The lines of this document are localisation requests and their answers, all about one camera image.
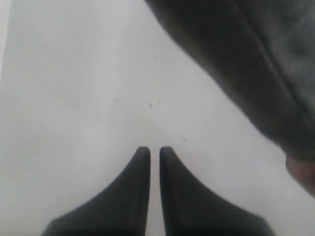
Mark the open bare human hand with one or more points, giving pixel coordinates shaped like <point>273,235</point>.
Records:
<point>303,173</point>

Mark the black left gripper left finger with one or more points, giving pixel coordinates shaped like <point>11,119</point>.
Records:
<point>119,210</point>

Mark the grey knit sleeve forearm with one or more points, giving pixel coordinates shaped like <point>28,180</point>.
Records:
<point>262,55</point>

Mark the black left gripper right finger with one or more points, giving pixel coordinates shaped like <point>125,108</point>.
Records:
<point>191,209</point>

